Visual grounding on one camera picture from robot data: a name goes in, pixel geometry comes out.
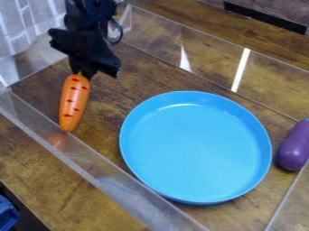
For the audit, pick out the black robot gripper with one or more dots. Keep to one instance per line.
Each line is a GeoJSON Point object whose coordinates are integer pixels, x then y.
{"type": "Point", "coordinates": [83, 41]}

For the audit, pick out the orange toy carrot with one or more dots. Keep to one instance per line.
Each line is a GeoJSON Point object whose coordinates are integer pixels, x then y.
{"type": "Point", "coordinates": [74, 99]}

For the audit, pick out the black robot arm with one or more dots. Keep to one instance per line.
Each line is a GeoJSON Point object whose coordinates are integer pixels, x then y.
{"type": "Point", "coordinates": [94, 11]}

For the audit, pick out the blue round plastic tray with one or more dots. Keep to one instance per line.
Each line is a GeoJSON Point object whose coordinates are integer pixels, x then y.
{"type": "Point", "coordinates": [195, 146]}

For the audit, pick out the grey checkered curtain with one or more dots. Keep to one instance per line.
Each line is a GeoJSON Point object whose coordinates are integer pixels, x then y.
{"type": "Point", "coordinates": [26, 19]}

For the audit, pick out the blue object at corner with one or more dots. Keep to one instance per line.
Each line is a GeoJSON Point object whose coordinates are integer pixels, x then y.
{"type": "Point", "coordinates": [8, 214]}

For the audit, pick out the purple toy eggplant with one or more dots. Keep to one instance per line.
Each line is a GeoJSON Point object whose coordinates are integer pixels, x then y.
{"type": "Point", "coordinates": [293, 151]}

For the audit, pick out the clear acrylic barrier wall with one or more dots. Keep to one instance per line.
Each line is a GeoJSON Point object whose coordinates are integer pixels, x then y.
{"type": "Point", "coordinates": [178, 48]}

